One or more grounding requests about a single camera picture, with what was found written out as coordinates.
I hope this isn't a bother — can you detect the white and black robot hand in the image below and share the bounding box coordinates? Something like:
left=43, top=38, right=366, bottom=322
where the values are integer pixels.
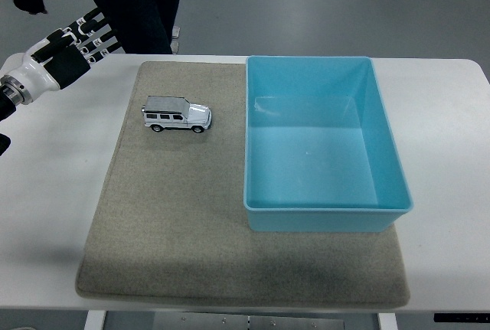
left=6, top=7, right=126, bottom=96

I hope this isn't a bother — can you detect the white toy car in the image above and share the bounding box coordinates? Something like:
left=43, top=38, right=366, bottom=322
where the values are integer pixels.
left=142, top=95, right=213, bottom=134

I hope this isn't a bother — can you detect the blue plastic box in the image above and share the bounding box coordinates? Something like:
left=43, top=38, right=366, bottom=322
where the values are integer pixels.
left=243, top=55, right=414, bottom=234

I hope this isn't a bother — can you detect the person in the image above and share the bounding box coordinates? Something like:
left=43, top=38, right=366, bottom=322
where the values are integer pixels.
left=2, top=0, right=185, bottom=55

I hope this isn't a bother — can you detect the beige fabric mat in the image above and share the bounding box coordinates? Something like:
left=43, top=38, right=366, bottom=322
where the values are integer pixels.
left=74, top=60, right=411, bottom=308

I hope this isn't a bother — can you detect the white table leg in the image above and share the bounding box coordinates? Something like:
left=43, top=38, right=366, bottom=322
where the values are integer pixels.
left=377, top=312, right=399, bottom=330
left=83, top=310, right=106, bottom=330

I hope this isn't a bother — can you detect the grey metal plate with screws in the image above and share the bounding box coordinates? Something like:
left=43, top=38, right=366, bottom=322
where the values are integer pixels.
left=152, top=311, right=345, bottom=330

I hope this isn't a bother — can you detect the black table control panel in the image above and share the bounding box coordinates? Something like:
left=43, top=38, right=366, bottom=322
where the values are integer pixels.
left=433, top=312, right=490, bottom=324

